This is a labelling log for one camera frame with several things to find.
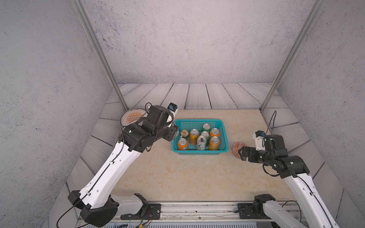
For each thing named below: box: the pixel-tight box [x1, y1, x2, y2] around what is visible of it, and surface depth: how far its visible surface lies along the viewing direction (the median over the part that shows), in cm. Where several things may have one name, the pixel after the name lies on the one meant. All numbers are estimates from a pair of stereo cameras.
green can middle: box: [201, 130, 211, 144], surface depth 93 cm
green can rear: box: [200, 123, 212, 133], surface depth 98 cm
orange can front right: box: [208, 135, 221, 151], surface depth 91 cm
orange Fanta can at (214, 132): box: [209, 127, 221, 138], surface depth 95 cm
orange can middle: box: [189, 128, 201, 145], surface depth 95 cm
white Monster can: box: [196, 134, 207, 151], surface depth 88 cm
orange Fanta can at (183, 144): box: [177, 137, 189, 151], surface depth 90 cm
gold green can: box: [180, 129, 189, 138], surface depth 95 cm
